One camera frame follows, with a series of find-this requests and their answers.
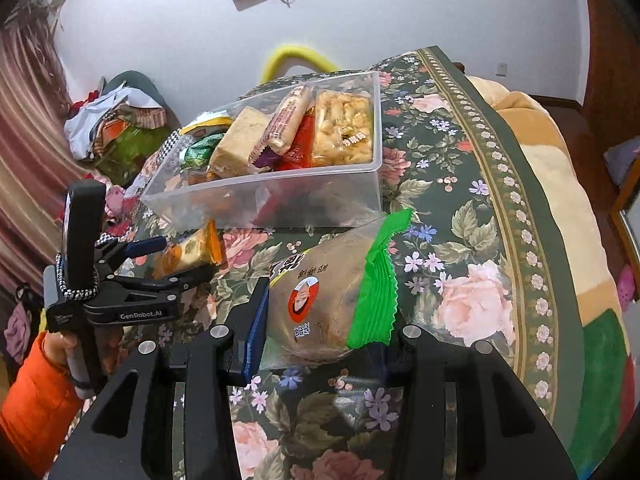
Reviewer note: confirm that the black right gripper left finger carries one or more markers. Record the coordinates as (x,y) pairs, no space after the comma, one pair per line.
(127,432)

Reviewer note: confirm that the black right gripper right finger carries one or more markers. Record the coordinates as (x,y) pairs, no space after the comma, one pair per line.
(466,415)

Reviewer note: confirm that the orange small snack packet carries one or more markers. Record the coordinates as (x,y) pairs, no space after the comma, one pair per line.
(199,248)

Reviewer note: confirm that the cracker stack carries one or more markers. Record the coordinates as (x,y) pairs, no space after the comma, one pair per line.
(231,157)

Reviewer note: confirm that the long biscuit roll packet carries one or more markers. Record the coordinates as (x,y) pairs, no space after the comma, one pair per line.
(281,130)

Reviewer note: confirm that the orange sleeve forearm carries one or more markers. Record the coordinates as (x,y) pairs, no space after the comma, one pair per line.
(39,408)

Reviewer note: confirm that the left hand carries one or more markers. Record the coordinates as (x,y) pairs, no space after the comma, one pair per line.
(57,347)

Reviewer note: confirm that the pink plush toy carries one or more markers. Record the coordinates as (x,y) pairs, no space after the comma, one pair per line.
(114,202)

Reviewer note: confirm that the striped brown curtain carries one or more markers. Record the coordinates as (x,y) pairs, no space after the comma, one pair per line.
(36,164)

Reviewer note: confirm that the beige fleece blanket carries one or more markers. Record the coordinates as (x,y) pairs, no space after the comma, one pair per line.
(608,387)

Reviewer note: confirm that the pile of clothes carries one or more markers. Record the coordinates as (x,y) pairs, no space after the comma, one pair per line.
(118,128)

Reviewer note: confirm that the green snack packet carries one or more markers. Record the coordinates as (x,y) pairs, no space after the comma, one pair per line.
(197,155)

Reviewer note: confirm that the white yellow snack packet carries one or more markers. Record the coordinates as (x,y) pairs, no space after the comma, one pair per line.
(206,120)

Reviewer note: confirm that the green top peanut bag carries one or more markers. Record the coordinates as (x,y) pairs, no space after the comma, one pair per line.
(334,298)

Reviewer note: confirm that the red white snack packet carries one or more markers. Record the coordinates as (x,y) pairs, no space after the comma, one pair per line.
(299,154)

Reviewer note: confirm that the clear plastic storage box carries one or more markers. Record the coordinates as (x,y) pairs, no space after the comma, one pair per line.
(343,195)

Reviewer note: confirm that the puffed rice cake packet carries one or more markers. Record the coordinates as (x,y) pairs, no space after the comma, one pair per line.
(343,129)

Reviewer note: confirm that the yellow foam tube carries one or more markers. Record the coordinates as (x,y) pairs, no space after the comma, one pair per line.
(294,54)

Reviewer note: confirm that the brown wooden door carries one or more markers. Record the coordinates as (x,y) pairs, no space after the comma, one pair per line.
(611,104)

